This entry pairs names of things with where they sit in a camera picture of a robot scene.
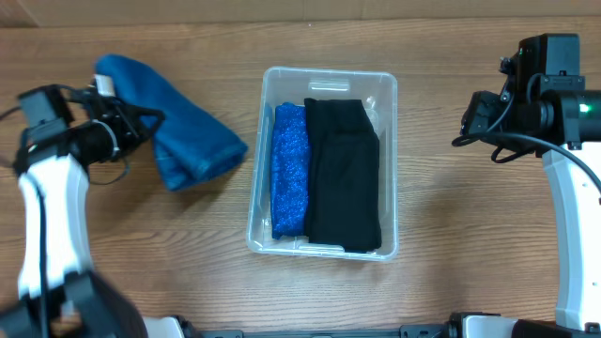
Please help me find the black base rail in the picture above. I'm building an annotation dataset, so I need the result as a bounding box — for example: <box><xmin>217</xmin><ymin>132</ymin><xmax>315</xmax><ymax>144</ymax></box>
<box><xmin>176</xmin><ymin>313</ymin><xmax>518</xmax><ymax>338</ymax></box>

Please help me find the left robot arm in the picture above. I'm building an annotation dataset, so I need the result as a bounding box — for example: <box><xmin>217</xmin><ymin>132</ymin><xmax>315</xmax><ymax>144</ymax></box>
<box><xmin>1</xmin><ymin>84</ymin><xmax>185</xmax><ymax>338</ymax></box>

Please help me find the clear plastic container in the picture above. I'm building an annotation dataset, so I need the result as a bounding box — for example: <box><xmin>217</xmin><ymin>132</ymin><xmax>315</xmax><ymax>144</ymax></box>
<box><xmin>246</xmin><ymin>67</ymin><xmax>399</xmax><ymax>262</ymax></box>

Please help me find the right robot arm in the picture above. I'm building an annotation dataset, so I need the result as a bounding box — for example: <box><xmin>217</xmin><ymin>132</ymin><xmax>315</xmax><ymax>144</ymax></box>
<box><xmin>441</xmin><ymin>34</ymin><xmax>600</xmax><ymax>337</ymax></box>

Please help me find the black cloth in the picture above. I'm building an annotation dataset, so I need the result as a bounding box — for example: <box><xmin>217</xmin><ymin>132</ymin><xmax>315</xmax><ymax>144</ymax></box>
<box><xmin>304</xmin><ymin>98</ymin><xmax>374</xmax><ymax>145</ymax></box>
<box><xmin>305</xmin><ymin>132</ymin><xmax>382</xmax><ymax>253</ymax></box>

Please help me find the blue glitter cloth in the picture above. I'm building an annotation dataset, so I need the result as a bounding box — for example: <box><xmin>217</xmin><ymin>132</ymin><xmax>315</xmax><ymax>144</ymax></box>
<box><xmin>270</xmin><ymin>102</ymin><xmax>311</xmax><ymax>239</ymax></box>

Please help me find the teal towel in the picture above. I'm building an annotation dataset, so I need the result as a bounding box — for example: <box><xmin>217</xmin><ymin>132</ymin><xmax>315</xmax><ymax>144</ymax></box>
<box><xmin>95</xmin><ymin>54</ymin><xmax>248</xmax><ymax>192</ymax></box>

